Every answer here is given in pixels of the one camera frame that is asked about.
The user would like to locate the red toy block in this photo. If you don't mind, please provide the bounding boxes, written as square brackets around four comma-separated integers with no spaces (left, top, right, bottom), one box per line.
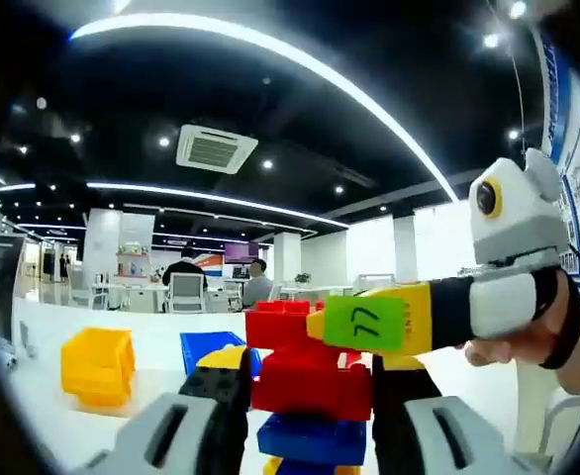
[251,345,376,423]
[243,298,334,350]

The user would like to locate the grey office chair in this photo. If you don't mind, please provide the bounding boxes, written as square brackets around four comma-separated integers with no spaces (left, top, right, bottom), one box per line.
[164,271,208,315]

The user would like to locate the dark standing panel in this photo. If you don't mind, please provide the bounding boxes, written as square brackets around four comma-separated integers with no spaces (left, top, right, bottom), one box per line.
[0,232,27,342]

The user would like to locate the white ceiling light strip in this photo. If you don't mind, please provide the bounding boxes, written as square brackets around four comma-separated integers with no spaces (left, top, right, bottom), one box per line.
[86,180,350,230]
[69,12,459,202]

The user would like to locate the yellow plastic bin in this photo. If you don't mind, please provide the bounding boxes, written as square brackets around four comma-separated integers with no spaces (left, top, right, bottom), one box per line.
[60,326,137,410]

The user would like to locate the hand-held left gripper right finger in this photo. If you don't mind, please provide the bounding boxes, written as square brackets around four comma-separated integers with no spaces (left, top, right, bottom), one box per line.
[371,353,538,475]

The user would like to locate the yellow toy block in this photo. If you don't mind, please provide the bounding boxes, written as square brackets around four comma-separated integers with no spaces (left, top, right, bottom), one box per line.
[262,455,299,475]

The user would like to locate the person's right hand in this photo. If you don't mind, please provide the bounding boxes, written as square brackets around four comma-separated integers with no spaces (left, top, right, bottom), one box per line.
[462,266,580,372]

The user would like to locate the display shelf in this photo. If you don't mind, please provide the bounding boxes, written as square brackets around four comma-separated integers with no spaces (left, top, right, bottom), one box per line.
[116,241,152,278]

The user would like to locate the blue plastic bin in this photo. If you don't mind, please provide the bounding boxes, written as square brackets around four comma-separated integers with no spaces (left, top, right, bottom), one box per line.
[179,331,264,380]

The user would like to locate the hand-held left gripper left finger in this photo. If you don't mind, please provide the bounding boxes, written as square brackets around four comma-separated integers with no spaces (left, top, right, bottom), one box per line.
[69,345,252,475]

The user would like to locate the ceiling air vent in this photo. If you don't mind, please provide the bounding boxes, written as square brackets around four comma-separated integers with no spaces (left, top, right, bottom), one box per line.
[175,123,259,174]

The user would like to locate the large blue toy block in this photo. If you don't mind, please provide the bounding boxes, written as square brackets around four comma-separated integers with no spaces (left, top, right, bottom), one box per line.
[256,412,369,467]

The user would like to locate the purple wall screen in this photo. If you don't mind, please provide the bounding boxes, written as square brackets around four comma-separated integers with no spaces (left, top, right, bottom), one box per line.
[224,241,260,264]

